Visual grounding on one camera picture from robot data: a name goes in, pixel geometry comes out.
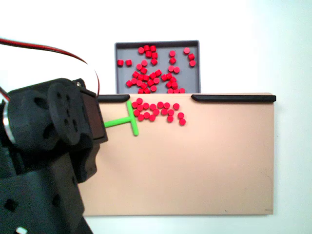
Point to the green T-shaped pusher tool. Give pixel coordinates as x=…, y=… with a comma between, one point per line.
x=117, y=122

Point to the red cylindrical granule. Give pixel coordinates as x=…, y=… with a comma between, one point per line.
x=153, y=88
x=182, y=121
x=144, y=85
x=144, y=63
x=152, y=75
x=187, y=50
x=176, y=70
x=133, y=81
x=170, y=118
x=134, y=104
x=148, y=54
x=146, y=47
x=160, y=105
x=147, y=90
x=135, y=74
x=171, y=68
x=141, y=91
x=140, y=107
x=152, y=106
x=156, y=111
x=120, y=63
x=172, y=53
x=146, y=105
x=141, y=117
x=136, y=112
x=174, y=85
x=170, y=91
x=182, y=90
x=143, y=70
x=158, y=72
x=154, y=55
x=173, y=80
x=164, y=111
x=139, y=100
x=191, y=57
x=176, y=106
x=164, y=77
x=170, y=112
x=172, y=60
x=169, y=76
x=192, y=63
x=150, y=83
x=141, y=50
x=152, y=118
x=152, y=48
x=153, y=61
x=180, y=115
x=129, y=83
x=139, y=83
x=176, y=91
x=141, y=77
x=139, y=66
x=146, y=78
x=128, y=63
x=146, y=115
x=166, y=105
x=156, y=80
x=169, y=84

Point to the grey tray container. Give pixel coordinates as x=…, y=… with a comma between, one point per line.
x=187, y=78

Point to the beige board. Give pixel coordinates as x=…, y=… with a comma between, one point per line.
x=195, y=158

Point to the black board edge rail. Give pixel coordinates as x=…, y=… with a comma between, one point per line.
x=114, y=98
x=234, y=98

